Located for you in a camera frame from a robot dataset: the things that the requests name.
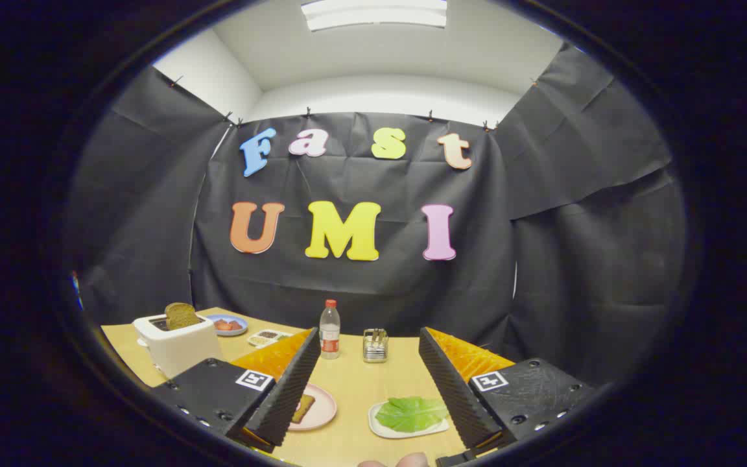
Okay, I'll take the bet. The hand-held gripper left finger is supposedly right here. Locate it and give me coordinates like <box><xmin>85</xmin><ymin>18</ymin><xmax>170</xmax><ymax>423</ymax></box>
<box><xmin>152</xmin><ymin>327</ymin><xmax>322</xmax><ymax>455</ymax></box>

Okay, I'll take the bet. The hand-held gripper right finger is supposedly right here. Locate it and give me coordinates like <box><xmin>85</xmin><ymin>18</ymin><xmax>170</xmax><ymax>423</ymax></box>
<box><xmin>418</xmin><ymin>326</ymin><xmax>598</xmax><ymax>466</ymax></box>

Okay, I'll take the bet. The green lettuce leaf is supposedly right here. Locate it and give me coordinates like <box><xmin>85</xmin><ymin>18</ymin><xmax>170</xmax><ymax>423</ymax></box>
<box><xmin>375</xmin><ymin>396</ymin><xmax>450</xmax><ymax>433</ymax></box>

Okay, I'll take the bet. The brown toasted bread slice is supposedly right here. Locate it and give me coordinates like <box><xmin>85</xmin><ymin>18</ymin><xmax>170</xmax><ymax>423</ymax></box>
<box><xmin>165</xmin><ymin>302</ymin><xmax>202</xmax><ymax>330</ymax></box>

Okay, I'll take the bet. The small bread slice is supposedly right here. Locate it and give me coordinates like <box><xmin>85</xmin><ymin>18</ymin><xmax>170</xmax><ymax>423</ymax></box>
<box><xmin>290</xmin><ymin>394</ymin><xmax>316</xmax><ymax>424</ymax></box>

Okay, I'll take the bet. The pink round plate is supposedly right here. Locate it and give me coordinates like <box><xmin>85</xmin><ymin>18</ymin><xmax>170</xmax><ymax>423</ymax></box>
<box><xmin>286</xmin><ymin>383</ymin><xmax>338</xmax><ymax>432</ymax></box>

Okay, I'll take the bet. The white sectioned condiment dish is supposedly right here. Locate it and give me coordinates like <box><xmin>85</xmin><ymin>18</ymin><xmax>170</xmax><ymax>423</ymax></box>
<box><xmin>247</xmin><ymin>329</ymin><xmax>293</xmax><ymax>348</ymax></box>

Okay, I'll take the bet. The clear red-capped water bottle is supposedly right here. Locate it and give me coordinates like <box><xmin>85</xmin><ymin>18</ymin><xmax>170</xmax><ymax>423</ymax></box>
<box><xmin>319</xmin><ymin>299</ymin><xmax>342</xmax><ymax>360</ymax></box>

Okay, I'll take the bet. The white rounded square plate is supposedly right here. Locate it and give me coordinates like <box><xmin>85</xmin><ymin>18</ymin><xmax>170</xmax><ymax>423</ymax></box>
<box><xmin>368</xmin><ymin>397</ymin><xmax>450</xmax><ymax>440</ymax></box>

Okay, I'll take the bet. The blue round plate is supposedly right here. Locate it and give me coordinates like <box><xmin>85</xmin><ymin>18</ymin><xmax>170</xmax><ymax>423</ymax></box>
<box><xmin>205</xmin><ymin>314</ymin><xmax>249</xmax><ymax>337</ymax></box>

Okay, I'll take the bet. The clear cutlery holder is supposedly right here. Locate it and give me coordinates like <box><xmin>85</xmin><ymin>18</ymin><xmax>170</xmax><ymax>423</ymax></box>
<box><xmin>362</xmin><ymin>328</ymin><xmax>390</xmax><ymax>364</ymax></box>

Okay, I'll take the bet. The white toaster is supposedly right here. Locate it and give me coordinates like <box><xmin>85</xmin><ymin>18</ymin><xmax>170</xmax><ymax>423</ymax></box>
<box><xmin>132</xmin><ymin>313</ymin><xmax>225</xmax><ymax>380</ymax></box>

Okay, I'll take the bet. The black backdrop cloth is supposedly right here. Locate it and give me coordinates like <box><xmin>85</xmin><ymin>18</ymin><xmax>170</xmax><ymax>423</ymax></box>
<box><xmin>65</xmin><ymin>42</ymin><xmax>689</xmax><ymax>390</ymax></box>

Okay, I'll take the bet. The ceiling light panel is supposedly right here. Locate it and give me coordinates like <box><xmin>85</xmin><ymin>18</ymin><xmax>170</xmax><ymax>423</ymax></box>
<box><xmin>301</xmin><ymin>0</ymin><xmax>447</xmax><ymax>32</ymax></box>

